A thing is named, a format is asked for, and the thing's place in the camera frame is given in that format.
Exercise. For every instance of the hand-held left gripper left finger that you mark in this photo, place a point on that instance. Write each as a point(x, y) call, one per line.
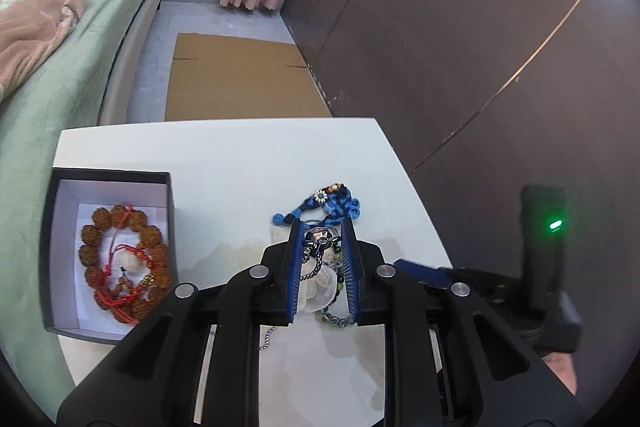
point(295, 269)

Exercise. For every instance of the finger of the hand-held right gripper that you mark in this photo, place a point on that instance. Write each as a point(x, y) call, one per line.
point(425, 271)

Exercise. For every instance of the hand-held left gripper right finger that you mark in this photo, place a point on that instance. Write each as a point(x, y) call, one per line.
point(350, 274)

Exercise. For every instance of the black jewelry box white inside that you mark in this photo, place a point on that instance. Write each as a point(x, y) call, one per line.
point(67, 307)

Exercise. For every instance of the person's right hand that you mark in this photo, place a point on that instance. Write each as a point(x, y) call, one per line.
point(562, 372)

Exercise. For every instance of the flat cardboard sheet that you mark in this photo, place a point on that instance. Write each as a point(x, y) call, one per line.
point(240, 77)

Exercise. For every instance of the bed with green sheet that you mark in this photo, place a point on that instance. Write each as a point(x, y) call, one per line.
point(65, 77)

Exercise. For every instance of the pink fleece blanket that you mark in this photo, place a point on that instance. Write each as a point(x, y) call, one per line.
point(35, 32)

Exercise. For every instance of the white bed frame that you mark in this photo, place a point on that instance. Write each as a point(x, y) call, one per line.
point(132, 57)

